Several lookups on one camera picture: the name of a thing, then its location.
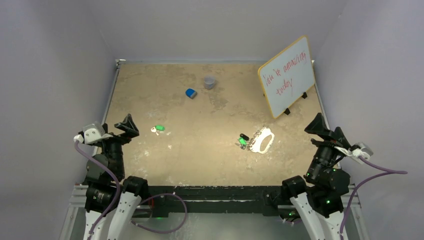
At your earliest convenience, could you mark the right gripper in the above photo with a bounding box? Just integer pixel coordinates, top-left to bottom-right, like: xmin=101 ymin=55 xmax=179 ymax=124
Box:
xmin=303 ymin=112 xmax=351 ymax=180

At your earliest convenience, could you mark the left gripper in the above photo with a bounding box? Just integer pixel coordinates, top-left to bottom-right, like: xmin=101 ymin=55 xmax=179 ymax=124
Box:
xmin=98 ymin=113 xmax=138 ymax=178

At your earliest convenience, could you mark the green key tag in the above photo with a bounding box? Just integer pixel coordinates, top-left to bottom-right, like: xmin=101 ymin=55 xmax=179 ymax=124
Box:
xmin=238 ymin=137 xmax=247 ymax=146

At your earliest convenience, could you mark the silver key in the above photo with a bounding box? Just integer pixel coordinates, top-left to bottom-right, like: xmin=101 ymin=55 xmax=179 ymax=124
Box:
xmin=235 ymin=142 xmax=247 ymax=150

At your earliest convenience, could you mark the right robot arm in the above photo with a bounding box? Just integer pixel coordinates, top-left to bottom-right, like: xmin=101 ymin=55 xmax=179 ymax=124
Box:
xmin=280 ymin=112 xmax=350 ymax=240

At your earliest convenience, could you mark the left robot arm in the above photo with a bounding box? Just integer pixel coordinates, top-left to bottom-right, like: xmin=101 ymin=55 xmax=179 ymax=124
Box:
xmin=74 ymin=114 xmax=150 ymax=240

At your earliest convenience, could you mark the green tag key on table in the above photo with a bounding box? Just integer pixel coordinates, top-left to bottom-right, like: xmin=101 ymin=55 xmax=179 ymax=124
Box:
xmin=150 ymin=125 xmax=165 ymax=136

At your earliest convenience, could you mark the small whiteboard with red writing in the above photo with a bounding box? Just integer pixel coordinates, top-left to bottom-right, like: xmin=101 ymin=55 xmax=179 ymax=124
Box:
xmin=257 ymin=35 xmax=316 ymax=119

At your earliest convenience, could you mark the blue eraser block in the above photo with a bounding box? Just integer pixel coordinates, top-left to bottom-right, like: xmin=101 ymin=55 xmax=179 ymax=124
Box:
xmin=185 ymin=88 xmax=198 ymax=99

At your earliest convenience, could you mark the small grey cup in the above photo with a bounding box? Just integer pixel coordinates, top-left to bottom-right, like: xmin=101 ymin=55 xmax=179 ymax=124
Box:
xmin=203 ymin=76 xmax=216 ymax=90

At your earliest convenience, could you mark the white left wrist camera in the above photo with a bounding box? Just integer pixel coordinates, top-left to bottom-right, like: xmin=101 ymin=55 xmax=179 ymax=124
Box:
xmin=73 ymin=121 xmax=113 ymax=145

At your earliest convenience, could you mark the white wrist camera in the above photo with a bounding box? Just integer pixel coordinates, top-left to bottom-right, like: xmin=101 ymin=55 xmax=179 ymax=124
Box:
xmin=334 ymin=142 xmax=374 ymax=165
xmin=73 ymin=121 xmax=113 ymax=145

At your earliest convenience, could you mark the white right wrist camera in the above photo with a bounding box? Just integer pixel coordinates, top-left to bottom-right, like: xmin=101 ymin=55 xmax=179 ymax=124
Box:
xmin=334 ymin=142 xmax=374 ymax=165

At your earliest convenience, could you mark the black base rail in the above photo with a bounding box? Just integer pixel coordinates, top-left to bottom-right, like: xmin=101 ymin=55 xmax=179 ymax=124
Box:
xmin=148 ymin=185 xmax=291 ymax=217

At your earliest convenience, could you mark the aluminium frame rail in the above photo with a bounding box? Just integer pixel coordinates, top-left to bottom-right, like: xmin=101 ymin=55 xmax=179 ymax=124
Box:
xmin=69 ymin=185 xmax=362 ymax=208

